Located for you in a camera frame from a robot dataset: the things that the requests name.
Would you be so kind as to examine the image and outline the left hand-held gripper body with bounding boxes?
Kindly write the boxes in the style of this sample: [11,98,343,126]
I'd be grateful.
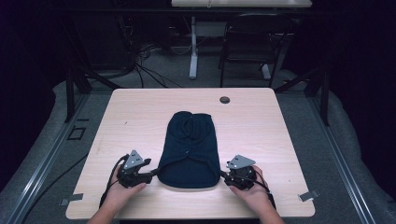
[116,149,154,189]

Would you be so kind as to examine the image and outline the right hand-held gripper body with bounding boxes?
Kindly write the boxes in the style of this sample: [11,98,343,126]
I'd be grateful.
[225,154,260,191]

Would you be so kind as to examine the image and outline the dark navy small garment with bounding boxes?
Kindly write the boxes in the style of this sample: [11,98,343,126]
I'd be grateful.
[157,110,222,189]

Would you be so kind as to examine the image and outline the person's right hand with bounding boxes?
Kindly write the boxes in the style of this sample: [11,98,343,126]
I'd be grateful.
[229,165,273,217]

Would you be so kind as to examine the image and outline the person's left hand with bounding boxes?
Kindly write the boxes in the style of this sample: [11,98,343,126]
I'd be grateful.
[106,164,148,213]

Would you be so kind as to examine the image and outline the grey tape strip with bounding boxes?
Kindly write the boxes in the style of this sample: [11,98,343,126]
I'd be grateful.
[60,192,85,207]
[298,189,320,203]

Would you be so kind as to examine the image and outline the black metal stand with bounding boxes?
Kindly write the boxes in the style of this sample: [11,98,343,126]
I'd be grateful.
[63,57,123,123]
[274,65,331,127]

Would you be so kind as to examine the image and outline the white desk foot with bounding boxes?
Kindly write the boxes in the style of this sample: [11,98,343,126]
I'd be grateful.
[261,63,273,81]

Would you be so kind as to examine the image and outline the white desk leg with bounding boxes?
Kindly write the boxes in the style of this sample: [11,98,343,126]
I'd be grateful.
[189,16,199,80]

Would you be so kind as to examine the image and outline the dark cabinet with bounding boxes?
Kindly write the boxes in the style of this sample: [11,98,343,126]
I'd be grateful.
[73,12,135,72]

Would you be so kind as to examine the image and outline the black folding chair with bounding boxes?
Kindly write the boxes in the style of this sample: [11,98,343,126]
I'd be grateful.
[217,12,294,89]

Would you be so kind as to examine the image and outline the white desk top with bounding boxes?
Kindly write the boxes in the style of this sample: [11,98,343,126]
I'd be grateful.
[170,0,314,8]

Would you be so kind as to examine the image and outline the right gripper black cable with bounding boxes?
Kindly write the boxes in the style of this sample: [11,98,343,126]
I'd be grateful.
[236,169,277,210]

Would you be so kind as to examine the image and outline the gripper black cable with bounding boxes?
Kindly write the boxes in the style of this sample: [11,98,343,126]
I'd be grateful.
[236,169,277,210]
[98,153,131,209]

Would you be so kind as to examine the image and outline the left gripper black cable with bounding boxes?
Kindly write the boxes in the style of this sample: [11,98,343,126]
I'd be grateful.
[98,153,131,209]

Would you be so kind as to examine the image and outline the black floor cable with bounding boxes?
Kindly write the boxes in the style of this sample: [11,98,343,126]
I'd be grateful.
[20,151,90,224]

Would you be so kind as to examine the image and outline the grey metal floor rail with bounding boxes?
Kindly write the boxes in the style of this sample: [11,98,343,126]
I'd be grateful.
[5,92,92,224]
[307,92,378,224]

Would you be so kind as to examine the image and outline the bundle of black floor cables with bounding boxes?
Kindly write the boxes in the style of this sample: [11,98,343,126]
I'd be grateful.
[132,40,185,90]

